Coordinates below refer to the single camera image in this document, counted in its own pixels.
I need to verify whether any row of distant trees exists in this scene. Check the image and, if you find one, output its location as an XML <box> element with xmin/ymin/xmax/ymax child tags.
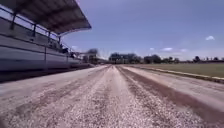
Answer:
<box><xmin>83</xmin><ymin>48</ymin><xmax>224</xmax><ymax>65</ymax></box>

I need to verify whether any grey gravel track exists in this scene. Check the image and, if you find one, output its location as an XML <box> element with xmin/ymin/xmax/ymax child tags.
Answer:
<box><xmin>0</xmin><ymin>64</ymin><xmax>224</xmax><ymax>128</ymax></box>

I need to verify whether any pale kerb along field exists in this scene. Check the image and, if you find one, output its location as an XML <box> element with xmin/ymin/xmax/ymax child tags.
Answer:
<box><xmin>121</xmin><ymin>64</ymin><xmax>224</xmax><ymax>84</ymax></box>

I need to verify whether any roofed concrete grandstand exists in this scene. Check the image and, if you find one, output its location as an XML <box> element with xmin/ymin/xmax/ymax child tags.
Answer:
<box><xmin>0</xmin><ymin>0</ymin><xmax>93</xmax><ymax>84</ymax></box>

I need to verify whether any green grass field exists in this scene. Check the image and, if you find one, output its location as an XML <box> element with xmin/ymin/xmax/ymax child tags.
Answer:
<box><xmin>128</xmin><ymin>62</ymin><xmax>224</xmax><ymax>79</ymax></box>

